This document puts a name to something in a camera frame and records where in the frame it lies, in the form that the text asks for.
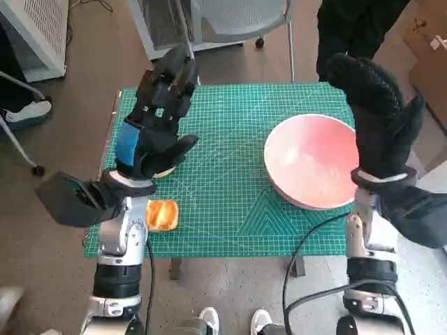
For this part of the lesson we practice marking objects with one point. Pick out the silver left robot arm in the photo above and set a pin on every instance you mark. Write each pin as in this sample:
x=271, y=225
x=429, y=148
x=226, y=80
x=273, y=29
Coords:
x=118, y=237

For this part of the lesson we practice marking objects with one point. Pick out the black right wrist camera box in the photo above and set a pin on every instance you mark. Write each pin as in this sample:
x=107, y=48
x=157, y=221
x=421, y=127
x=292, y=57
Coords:
x=419, y=216

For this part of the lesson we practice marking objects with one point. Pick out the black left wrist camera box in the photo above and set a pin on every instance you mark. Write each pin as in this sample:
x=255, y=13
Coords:
x=66, y=202

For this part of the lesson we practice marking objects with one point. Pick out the pale round toy bun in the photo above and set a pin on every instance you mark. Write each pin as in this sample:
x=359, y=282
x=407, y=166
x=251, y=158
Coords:
x=167, y=173

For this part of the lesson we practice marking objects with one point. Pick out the grey mesh chair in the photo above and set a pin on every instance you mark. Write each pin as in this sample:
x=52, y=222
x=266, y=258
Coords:
x=237, y=17

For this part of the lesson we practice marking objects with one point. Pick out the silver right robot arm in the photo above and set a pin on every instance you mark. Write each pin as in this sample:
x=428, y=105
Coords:
x=370, y=272

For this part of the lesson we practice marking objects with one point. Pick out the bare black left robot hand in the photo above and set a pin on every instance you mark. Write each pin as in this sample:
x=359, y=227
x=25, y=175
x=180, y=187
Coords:
x=153, y=104

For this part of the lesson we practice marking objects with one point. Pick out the green cutting mat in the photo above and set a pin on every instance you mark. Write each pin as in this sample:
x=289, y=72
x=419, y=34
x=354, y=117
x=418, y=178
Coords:
x=223, y=157

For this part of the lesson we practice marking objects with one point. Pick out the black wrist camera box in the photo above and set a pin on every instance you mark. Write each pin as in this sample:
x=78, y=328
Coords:
x=66, y=202
x=419, y=216

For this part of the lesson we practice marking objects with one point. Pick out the grey table leg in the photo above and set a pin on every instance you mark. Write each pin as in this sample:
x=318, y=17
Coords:
x=298, y=267

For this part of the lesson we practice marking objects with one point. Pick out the white shoe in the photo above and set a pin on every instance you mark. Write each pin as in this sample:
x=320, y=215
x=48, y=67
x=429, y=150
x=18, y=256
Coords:
x=261, y=319
x=209, y=319

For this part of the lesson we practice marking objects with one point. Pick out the pink bowl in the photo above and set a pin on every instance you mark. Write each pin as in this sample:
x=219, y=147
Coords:
x=307, y=164

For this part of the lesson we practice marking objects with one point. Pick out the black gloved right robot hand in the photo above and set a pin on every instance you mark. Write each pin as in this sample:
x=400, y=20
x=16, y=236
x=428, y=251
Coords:
x=380, y=132

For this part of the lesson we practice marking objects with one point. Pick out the brown cardboard box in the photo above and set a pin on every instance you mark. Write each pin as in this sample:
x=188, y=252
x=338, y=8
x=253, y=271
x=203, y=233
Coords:
x=429, y=63

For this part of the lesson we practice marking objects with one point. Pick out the orange braided toy bread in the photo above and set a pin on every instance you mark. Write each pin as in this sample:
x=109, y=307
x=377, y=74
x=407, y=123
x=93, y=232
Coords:
x=162, y=214

